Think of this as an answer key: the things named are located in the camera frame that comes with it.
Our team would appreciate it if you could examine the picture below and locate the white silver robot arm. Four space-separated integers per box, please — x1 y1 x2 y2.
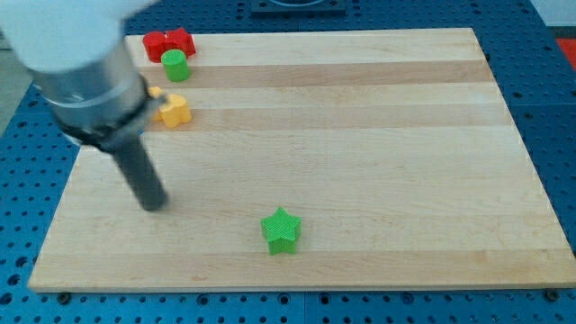
1 0 153 149

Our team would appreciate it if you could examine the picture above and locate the yellow block behind arm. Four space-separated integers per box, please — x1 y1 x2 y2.
148 86 163 122

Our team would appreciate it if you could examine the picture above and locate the green star block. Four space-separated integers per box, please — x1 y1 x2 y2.
260 207 302 255

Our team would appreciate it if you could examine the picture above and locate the red star block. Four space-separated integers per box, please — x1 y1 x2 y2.
165 27 196 58

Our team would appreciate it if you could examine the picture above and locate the wooden board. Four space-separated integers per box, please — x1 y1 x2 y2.
29 28 575 293

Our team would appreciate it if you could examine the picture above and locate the yellow heart block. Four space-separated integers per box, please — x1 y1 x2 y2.
159 94 193 128

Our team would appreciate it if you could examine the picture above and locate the green cylinder block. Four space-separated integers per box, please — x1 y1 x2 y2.
161 49 191 82

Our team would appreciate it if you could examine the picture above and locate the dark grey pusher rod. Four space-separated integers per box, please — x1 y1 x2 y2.
99 118 168 212

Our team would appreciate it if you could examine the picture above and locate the red round block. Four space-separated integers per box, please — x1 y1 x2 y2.
142 31 166 63

